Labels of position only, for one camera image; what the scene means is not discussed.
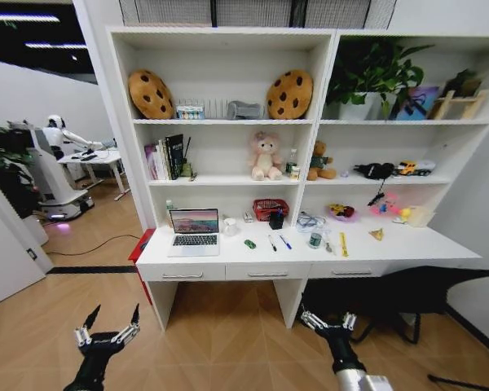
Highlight wooden easel stand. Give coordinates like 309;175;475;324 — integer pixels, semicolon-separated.
429;88;489;121

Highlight green potted plant white pot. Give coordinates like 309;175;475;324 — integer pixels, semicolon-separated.
325;38;435;121

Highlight pastel dotted small box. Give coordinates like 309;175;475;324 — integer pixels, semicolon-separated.
175;103;206;121

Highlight red cabinet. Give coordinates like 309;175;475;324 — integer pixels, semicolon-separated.
127;227;156;307

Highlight pink plastic toy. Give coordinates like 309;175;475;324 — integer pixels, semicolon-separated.
368;192;399;217

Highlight small dark plant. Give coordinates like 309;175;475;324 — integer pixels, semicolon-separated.
443;68;482;99

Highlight yellow ball toy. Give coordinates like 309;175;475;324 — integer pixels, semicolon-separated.
392;206;413;225

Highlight white desk shelf unit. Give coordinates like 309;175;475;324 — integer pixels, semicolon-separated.
104;25;489;333

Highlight large dark leafy plant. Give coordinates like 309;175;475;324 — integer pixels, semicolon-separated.
0;115;40;219

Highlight white door panel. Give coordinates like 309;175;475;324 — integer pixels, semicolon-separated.
0;169;55;313

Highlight desk drawer with handle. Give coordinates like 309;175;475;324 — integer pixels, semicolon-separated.
224;262;311;282
139;263;227;283
308;261;392;279

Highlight grey folded cushion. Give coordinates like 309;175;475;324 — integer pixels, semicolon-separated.
227;99;262;121

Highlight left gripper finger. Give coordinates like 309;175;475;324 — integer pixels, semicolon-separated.
73;304;102;348
116;302;142;343

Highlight black chair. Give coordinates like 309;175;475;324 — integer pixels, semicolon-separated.
300;265;489;346

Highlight brown teddy bear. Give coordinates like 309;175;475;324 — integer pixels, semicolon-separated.
306;140;337;182

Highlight pink book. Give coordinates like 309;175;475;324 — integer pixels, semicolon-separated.
143;143;159;181

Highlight white waste bin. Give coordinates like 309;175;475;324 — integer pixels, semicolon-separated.
24;214;50;247

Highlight reed diffuser bottle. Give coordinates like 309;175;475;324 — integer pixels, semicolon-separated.
180;136;195;179

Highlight open silver laptop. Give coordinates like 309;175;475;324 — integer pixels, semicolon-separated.
167;208;222;258

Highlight pink plush bear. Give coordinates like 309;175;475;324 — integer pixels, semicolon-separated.
246;130;284;182

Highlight red wire basket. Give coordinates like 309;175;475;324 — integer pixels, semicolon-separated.
252;198;290;222

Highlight white background desk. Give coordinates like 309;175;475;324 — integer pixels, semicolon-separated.
57;147;132;201

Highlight blue cable bundle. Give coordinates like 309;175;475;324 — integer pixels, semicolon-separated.
296;210;328;234

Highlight black book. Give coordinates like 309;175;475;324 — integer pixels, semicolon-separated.
164;134;185;181

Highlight grey mesh vent panel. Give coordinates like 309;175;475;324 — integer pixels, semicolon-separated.
118;0;396;29

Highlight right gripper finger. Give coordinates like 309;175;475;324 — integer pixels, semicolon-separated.
341;310;358;333
300;310;329;332

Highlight yellow toy truck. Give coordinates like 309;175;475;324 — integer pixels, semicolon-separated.
393;160;436;178

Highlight black floor cable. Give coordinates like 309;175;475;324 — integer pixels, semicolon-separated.
47;233;144;257

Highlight black chair base leg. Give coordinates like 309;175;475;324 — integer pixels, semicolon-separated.
426;373;489;389

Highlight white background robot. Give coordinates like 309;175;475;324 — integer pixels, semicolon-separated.
31;114;107;222

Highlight small flower bouquet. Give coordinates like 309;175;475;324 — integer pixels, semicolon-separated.
327;202;358;222

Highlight black headphones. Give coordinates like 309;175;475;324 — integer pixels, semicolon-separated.
353;162;396;181

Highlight clear water bottle green label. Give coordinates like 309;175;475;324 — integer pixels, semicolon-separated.
308;221;325;250

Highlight colourful framed picture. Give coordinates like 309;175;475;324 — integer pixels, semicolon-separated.
394;85;441;121

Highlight white wire file rack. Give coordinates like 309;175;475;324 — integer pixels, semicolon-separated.
203;96;230;120

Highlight chocolate chip cookie pillow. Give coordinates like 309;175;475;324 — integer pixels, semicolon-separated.
127;69;175;121
266;69;314;121

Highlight white book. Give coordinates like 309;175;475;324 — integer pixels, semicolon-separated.
154;138;170;181

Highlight black hanging cable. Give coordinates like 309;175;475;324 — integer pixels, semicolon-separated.
366;178;387;207

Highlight green tea bottle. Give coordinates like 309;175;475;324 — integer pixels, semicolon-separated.
285;147;302;181

